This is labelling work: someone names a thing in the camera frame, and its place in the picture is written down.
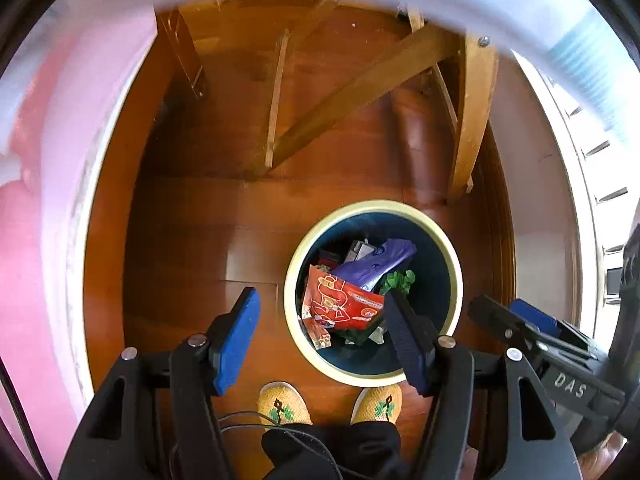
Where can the wooden table frame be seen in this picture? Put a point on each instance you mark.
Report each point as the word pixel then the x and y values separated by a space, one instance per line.
pixel 475 110

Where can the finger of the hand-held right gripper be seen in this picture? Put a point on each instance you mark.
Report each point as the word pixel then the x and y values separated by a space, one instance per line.
pixel 500 325
pixel 537 316

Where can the purple plastic bag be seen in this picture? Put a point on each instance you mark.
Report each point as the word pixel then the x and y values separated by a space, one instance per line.
pixel 372 265

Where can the yellow knitted slipper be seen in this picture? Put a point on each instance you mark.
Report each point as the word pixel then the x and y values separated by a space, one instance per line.
pixel 377 402
pixel 282 402

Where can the pink blanket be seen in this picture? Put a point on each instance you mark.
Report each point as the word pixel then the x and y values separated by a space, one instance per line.
pixel 30 260

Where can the orange red snack wrapper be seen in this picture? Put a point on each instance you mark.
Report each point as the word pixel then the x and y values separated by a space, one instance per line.
pixel 340 302

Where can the green paper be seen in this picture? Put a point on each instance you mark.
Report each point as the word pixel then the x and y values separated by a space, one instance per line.
pixel 400 282

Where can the dark blue bin cream rim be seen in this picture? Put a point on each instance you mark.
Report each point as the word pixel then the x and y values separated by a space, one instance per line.
pixel 440 270

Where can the person's right hand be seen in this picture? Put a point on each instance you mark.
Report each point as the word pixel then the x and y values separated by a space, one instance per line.
pixel 607 452

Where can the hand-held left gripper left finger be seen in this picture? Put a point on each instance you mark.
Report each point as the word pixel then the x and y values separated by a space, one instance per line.
pixel 240 340

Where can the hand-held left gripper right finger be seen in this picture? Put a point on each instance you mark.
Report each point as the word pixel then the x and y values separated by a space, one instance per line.
pixel 407 340

